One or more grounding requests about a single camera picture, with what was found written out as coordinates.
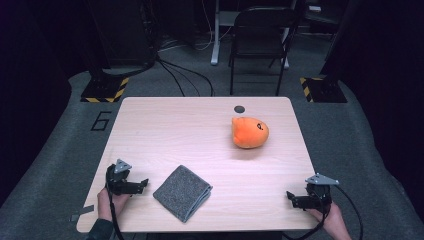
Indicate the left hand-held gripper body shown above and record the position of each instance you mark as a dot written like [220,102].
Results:
[116,181]

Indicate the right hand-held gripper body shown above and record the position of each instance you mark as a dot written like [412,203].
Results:
[320,196]

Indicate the grey cloth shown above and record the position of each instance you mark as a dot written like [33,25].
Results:
[182,193]

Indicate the orange plush toy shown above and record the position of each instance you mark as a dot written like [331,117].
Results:
[250,132]

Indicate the person's left hand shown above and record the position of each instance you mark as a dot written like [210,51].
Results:
[108,206]

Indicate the person's right hand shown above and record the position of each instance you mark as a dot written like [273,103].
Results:
[333,220]

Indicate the grey tape strip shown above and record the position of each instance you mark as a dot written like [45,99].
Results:
[83,211]

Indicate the black yellow striped stand base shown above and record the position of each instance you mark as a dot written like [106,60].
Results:
[325,90]
[101,90]

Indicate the dark round table grommet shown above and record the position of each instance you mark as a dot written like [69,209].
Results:
[239,109]

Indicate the dark curtain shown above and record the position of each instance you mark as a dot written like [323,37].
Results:
[393,83]
[26,83]

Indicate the black equipment cabinet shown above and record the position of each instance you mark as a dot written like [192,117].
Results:
[123,33]

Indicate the black folding chair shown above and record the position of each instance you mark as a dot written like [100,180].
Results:
[260,30]

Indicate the white desk frame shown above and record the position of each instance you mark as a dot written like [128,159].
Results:
[216,40]

